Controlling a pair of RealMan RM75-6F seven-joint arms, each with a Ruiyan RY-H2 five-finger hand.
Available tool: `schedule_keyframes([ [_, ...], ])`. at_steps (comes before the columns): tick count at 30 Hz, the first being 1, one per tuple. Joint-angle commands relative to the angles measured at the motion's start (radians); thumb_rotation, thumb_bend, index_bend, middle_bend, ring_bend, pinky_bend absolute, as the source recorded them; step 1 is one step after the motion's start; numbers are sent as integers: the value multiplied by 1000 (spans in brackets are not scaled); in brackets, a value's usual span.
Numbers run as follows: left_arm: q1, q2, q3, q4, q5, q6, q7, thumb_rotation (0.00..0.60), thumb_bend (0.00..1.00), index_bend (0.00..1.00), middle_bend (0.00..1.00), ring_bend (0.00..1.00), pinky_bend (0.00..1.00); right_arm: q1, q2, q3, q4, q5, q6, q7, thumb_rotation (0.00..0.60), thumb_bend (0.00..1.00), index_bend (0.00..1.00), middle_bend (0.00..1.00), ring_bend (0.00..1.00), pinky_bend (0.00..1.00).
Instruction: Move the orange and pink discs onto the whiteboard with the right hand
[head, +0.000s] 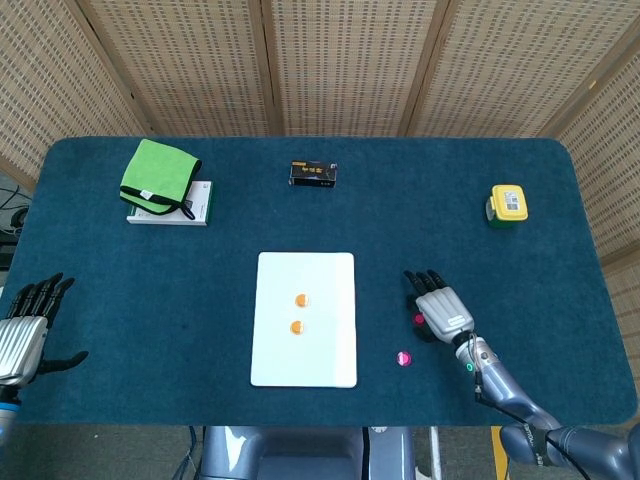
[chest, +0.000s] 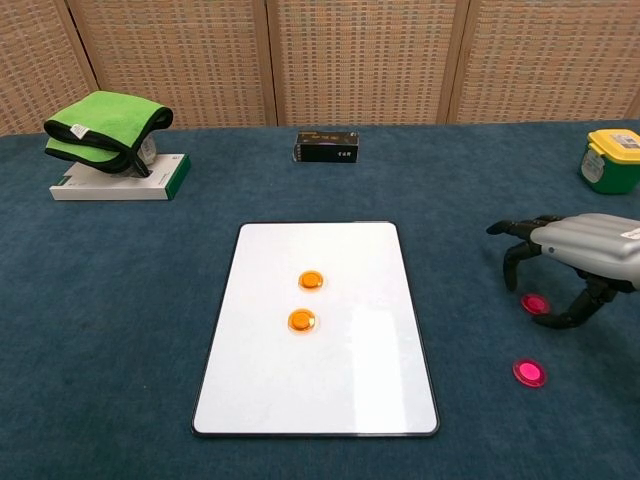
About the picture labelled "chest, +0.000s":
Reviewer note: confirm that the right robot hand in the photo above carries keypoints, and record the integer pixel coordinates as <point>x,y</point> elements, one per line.
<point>595,240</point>

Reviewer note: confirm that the pink round magnet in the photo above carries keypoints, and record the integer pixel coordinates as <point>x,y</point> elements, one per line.
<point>534,303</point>
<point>529,372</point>

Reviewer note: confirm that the orange round magnet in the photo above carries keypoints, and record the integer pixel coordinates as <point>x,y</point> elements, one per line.
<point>310,280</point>
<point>301,320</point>

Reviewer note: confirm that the green jar with yellow lid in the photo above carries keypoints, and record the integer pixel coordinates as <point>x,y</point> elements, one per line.
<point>612,167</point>

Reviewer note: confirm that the woven folding screen panel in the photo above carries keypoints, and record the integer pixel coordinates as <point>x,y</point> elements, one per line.
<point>365,60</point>
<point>30,65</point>
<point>175,60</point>
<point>550,60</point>

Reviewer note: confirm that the black cardboard box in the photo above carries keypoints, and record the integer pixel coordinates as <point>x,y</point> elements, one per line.
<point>326,148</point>

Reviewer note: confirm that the white magnetic board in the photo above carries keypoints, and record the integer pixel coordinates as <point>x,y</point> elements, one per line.
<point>315,380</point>

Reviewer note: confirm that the white and green box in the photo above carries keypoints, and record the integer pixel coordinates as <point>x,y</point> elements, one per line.
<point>115,189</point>

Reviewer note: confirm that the blue table cover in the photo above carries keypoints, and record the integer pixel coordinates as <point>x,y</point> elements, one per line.
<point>100,300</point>

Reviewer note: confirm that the green microfiber towel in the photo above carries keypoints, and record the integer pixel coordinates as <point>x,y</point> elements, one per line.
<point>100,120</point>

